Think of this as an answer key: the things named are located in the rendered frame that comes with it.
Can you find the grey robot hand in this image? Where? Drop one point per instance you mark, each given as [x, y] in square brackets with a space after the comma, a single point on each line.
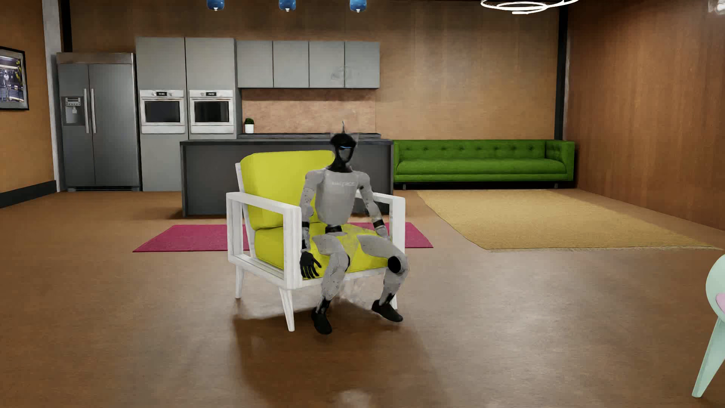
[382, 230]

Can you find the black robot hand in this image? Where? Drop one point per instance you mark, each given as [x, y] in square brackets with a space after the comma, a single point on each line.
[309, 265]

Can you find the mint green chair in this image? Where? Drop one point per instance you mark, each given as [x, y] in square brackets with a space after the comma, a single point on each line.
[712, 351]

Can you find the grey right robot leg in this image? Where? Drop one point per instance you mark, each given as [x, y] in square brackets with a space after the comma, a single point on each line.
[335, 272]

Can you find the grey robot leg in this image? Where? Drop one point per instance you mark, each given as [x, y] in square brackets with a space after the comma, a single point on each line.
[335, 272]
[392, 265]

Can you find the grey left robot leg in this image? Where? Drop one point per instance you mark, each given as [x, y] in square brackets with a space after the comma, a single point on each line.
[392, 265]

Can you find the grey robot torso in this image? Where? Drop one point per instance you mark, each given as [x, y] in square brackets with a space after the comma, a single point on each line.
[337, 198]

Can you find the black robot head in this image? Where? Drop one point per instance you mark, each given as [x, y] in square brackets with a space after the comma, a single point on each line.
[343, 150]

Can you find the yellow cushioned white armchair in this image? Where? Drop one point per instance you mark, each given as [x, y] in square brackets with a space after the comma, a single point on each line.
[273, 180]

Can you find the green tufted sofa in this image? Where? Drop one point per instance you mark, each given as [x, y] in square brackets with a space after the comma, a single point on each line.
[481, 164]

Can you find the pink rug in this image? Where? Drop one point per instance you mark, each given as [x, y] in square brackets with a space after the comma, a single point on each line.
[187, 238]

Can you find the dark grey kitchen island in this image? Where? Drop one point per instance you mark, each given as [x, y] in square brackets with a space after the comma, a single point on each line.
[209, 175]

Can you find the small potted plant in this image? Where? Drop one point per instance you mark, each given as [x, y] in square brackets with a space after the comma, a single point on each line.
[249, 126]

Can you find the yellow rug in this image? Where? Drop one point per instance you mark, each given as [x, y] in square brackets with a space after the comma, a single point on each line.
[544, 218]

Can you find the white built-in oven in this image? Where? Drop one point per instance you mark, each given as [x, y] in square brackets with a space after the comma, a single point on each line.
[162, 111]
[211, 111]

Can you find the blue pendant lamp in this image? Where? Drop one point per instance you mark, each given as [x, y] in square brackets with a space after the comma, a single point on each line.
[287, 4]
[358, 5]
[216, 4]

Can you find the stainless steel refrigerator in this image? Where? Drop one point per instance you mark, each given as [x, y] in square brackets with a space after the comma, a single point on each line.
[107, 124]

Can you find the tall grey oven cabinet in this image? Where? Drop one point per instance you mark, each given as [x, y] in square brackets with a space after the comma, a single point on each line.
[161, 62]

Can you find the grey wall cabinets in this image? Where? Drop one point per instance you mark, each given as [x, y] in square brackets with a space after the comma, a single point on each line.
[308, 63]

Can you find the black wall pillar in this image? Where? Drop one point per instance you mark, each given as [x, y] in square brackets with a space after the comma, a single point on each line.
[561, 73]

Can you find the framed wall picture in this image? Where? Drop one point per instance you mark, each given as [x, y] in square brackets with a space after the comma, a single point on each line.
[12, 78]

